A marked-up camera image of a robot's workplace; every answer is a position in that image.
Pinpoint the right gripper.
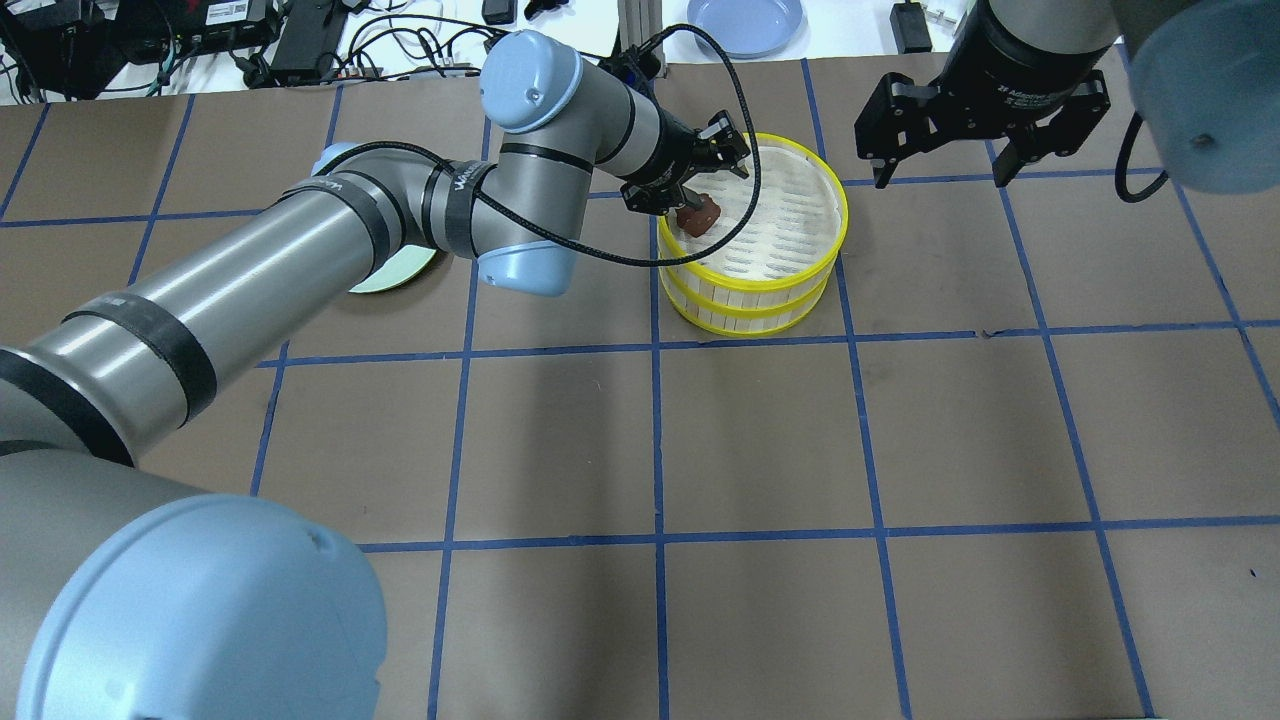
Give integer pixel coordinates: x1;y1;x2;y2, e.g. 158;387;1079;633
854;50;1112;190

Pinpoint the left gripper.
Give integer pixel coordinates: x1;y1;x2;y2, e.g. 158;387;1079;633
620;111;751;215

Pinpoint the brown bun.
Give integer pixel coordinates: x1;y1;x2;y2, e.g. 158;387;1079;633
675;193;722;238

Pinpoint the yellow steamer basket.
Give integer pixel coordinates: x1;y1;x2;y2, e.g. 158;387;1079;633
659;133;851;338

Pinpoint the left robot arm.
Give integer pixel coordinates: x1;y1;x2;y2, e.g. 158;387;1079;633
3;29;762;719

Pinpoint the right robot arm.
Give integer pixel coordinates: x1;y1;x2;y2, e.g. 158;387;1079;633
854;1;1279;202

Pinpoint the blue plate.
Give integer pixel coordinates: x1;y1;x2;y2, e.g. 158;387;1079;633
685;1;806;59

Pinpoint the light green plate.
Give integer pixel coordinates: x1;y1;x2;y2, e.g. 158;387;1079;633
348;245;439;295

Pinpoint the black power adapter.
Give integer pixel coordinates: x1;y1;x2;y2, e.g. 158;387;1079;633
268;1;347;87

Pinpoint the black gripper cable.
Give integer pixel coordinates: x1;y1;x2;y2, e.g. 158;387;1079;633
317;24;765;269

